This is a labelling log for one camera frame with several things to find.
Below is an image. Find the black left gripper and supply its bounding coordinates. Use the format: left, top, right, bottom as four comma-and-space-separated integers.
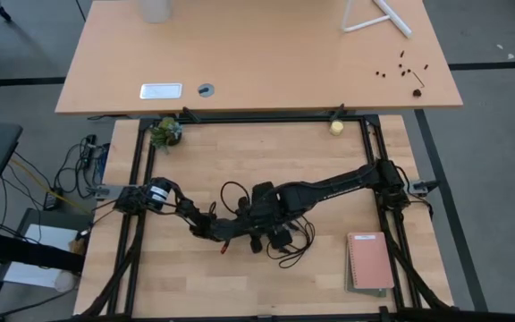
212, 213, 293, 250

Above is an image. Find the pink spiral notebook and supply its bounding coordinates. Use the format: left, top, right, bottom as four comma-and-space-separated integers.
346, 231, 396, 290

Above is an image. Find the potted succulent plant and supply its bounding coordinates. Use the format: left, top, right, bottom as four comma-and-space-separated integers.
149, 116, 183, 152

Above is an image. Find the light wooden desk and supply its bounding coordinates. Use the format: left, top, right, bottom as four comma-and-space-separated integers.
55, 0, 464, 116

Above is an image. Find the silver rectangular desk plate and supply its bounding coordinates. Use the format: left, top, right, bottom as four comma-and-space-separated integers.
139, 82, 183, 100

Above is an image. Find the black power strip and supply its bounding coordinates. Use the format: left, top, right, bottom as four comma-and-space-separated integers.
80, 133, 111, 182

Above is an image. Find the white paper sheet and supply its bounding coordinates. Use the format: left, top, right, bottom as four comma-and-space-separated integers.
2, 223, 82, 290

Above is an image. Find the clear plastic cup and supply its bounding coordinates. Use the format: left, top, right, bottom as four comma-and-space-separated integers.
54, 270, 78, 292

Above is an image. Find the black power adapter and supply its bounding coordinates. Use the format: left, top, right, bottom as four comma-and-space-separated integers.
44, 190, 64, 212

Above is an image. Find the grey cart shelf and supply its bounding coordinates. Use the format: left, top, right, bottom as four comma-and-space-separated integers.
0, 208, 94, 322

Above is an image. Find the translucent white container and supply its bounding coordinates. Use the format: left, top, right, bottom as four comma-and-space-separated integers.
139, 0, 173, 24

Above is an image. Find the black beam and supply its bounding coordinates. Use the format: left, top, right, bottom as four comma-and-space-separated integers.
0, 226, 85, 275

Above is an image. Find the black lamp power cord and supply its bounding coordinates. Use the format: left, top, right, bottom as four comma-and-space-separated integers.
265, 213, 317, 270

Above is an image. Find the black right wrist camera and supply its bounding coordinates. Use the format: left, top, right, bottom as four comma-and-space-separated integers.
250, 180, 279, 202

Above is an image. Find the black aluminium table frame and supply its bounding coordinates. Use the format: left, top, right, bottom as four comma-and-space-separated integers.
105, 114, 425, 322

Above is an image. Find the angled metal bracket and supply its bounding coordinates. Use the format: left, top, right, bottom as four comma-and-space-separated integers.
181, 106, 201, 124
328, 103, 346, 122

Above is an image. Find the black sleeved cable bundle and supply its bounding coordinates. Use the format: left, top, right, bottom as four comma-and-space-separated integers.
384, 214, 458, 314
74, 223, 145, 322

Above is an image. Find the white pedestal stand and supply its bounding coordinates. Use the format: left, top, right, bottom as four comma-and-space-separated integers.
341, 0, 413, 39

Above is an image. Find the yellow cable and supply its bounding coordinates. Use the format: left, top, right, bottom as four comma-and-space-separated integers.
10, 157, 91, 214

